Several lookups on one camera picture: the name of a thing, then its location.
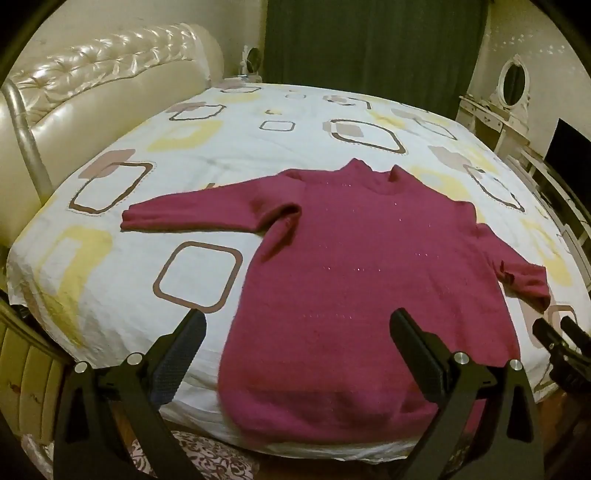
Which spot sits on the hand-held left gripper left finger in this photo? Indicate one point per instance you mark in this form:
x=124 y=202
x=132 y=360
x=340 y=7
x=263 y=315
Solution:
x=179 y=357

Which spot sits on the white television cabinet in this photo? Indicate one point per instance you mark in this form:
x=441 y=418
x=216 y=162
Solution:
x=545 y=184

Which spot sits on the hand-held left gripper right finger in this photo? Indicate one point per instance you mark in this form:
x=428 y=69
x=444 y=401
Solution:
x=418 y=355

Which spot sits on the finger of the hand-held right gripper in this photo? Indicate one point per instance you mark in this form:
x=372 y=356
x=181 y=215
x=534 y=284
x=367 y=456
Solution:
x=575 y=330
x=547 y=334

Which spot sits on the small white desk fan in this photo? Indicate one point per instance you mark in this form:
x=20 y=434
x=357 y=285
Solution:
x=252 y=59

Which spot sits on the white vanity table with mirror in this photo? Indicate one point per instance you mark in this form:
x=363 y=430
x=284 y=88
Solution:
x=489 y=115

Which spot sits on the dark green curtain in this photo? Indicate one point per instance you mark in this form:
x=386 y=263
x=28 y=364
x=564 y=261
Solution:
x=369 y=46

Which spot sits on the brown floral patterned cloth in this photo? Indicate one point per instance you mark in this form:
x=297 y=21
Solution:
x=203 y=457

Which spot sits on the white printed bedsheet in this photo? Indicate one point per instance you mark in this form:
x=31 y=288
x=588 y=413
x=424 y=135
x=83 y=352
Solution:
x=207 y=152

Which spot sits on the magenta knitted sweater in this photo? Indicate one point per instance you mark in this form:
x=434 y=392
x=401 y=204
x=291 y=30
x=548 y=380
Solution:
x=346 y=258

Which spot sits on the black television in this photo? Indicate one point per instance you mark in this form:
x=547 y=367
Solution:
x=570 y=147

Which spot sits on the cream tufted leather headboard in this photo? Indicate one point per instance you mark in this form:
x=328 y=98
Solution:
x=92 y=92

